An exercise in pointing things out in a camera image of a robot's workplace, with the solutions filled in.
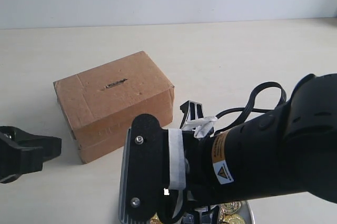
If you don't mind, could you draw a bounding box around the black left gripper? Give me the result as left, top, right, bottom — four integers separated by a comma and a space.
1, 126, 62, 183

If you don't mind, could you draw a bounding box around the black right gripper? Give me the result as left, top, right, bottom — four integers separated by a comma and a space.
126, 114, 221, 223

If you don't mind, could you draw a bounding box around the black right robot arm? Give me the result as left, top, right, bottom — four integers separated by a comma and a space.
118, 74, 336, 223

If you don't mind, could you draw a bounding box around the brown cardboard box with slot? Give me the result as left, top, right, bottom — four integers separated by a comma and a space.
53, 51, 174, 163

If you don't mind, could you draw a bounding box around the gold coin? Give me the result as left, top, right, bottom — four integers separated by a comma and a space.
220, 201, 241, 215
222, 214, 246, 224

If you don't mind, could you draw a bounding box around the gold coin bottom right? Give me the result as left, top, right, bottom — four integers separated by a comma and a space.
222, 214, 246, 224

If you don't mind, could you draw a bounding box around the round silver metal plate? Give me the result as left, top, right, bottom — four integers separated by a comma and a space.
147, 199, 255, 224

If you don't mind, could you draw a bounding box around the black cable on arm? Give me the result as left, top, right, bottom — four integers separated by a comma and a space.
214, 82, 288, 118

